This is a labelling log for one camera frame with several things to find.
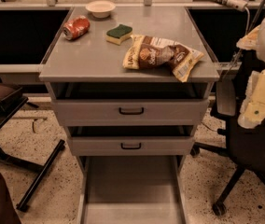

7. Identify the brown chip bag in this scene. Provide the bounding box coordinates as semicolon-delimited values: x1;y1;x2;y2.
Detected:
122;35;204;82

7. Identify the bottom grey drawer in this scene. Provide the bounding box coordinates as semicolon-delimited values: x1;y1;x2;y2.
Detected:
76;156;189;224

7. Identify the black stand with tray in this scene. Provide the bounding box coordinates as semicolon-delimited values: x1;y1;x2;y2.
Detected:
0;82;65;212

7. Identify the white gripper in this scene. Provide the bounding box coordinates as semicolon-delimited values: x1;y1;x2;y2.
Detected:
236;18;265;129

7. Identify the top grey drawer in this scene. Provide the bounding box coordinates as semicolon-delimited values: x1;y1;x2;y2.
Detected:
52;99;209;126

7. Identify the grey drawer cabinet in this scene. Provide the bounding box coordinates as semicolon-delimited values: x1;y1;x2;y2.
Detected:
38;5;221;224

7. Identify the green yellow sponge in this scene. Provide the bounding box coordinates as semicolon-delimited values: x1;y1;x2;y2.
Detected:
105;24;133;45

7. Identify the black office chair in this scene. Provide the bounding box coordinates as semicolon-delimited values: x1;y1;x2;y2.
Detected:
191;51;265;216

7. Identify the middle grey drawer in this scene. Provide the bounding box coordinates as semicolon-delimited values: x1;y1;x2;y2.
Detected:
67;136;194;156

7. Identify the crushed red soda can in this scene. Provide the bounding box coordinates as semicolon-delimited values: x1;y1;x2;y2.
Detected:
63;16;90;40

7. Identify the grey drawer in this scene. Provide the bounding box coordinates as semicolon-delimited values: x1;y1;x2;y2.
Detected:
76;156;189;224
52;99;209;126
67;136;194;156

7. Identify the white bowl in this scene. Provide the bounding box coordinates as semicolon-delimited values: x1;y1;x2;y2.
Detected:
86;0;116;19

